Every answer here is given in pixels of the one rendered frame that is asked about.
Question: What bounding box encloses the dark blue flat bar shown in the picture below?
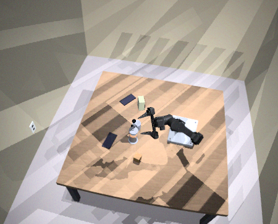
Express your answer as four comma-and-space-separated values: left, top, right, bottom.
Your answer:
120, 94, 136, 106
102, 133, 117, 149

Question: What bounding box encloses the small tan cube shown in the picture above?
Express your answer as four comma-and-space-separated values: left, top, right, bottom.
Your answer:
133, 152, 142, 163

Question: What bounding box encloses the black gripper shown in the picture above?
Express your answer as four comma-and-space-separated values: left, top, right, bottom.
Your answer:
138, 107, 166, 139

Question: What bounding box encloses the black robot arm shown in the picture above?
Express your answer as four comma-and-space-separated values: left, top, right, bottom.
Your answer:
155, 114, 203, 145

